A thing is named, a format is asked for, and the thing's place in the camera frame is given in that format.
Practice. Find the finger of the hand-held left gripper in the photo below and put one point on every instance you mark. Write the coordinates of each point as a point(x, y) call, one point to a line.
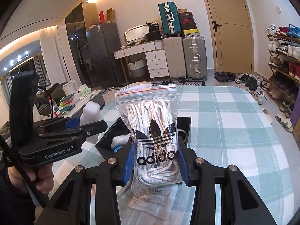
point(93, 127)
point(72, 123)

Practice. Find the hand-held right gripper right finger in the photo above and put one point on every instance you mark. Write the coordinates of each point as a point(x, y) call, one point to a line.
point(182, 166)

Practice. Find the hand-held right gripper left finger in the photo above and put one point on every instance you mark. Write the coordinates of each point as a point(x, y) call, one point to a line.
point(127, 166)

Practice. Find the white foam piece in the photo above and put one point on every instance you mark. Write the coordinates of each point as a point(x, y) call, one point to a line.
point(91, 112)

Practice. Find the black cardboard box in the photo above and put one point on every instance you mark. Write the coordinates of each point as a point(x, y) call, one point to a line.
point(105, 145)

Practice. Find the clear logo bag of shoelaces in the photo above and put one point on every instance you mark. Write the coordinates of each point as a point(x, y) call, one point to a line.
point(152, 121)

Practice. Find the person's left forearm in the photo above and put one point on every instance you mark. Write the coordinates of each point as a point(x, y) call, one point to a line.
point(11, 206)

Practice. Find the person's left hand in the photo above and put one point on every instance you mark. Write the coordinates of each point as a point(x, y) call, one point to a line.
point(44, 178)

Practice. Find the red patterned food container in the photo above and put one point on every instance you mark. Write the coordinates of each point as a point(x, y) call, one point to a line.
point(67, 102)

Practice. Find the grey coffee table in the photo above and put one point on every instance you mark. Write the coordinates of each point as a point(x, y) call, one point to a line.
point(96, 96)

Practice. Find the green tissue box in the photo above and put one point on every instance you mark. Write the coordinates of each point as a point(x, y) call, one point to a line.
point(84, 91)

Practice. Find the white appliance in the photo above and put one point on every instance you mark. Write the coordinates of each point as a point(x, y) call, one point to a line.
point(70, 88)

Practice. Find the grey curtain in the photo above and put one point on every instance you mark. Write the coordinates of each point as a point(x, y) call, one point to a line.
point(42, 70)

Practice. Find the white oval dish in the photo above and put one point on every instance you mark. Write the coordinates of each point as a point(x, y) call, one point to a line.
point(143, 84)

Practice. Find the grey refrigerator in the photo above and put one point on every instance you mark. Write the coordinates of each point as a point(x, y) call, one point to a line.
point(105, 56)

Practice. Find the woven laundry basket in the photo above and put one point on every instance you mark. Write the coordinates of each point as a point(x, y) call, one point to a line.
point(137, 68)

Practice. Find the dark glass cabinet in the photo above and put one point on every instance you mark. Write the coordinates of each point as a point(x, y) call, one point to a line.
point(77, 42)

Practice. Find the black white patterned rug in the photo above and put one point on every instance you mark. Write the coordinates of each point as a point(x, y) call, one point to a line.
point(182, 83)

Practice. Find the white dresser with drawers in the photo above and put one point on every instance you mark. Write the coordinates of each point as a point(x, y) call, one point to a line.
point(155, 58)

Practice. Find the dark floor bag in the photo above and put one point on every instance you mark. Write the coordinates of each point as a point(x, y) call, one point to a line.
point(225, 76)

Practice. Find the oval mirror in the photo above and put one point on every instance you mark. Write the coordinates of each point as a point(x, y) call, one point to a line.
point(136, 34)

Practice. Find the beige suitcase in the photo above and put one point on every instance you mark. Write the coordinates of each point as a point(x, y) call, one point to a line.
point(174, 58)

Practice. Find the scattered loose shoes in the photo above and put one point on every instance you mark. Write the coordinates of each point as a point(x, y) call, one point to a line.
point(253, 84)

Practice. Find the silver suitcase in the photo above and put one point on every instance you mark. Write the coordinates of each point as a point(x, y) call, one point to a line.
point(195, 58)

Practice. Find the red bag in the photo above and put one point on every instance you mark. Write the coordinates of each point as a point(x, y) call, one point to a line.
point(102, 16)

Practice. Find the open cardboard box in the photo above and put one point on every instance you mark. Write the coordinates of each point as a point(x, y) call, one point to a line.
point(110, 16)

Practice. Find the black paper bag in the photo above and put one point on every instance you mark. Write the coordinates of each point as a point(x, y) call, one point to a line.
point(153, 30)

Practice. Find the teal suitcase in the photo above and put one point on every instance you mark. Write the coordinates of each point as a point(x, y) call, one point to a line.
point(170, 18)

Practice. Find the yellow and black shoe box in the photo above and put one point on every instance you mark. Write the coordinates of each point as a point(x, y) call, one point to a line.
point(191, 32)

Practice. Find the tan wooden door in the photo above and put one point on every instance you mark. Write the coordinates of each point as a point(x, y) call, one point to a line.
point(229, 39)

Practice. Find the wooden shoe rack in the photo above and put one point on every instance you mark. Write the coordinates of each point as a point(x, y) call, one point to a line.
point(284, 72)

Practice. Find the black shoe box red logo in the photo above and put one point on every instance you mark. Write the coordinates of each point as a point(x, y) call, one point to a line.
point(186, 21)

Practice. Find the plain black shoe box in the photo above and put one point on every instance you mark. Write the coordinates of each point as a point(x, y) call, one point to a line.
point(185, 15)

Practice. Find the tan shoe box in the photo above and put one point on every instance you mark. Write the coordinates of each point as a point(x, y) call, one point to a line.
point(182, 10)

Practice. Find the shoe rack with shoes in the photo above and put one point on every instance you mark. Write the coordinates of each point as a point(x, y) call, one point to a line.
point(283, 49)

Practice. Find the white light switch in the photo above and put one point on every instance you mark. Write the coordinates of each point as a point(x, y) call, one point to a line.
point(278, 9)

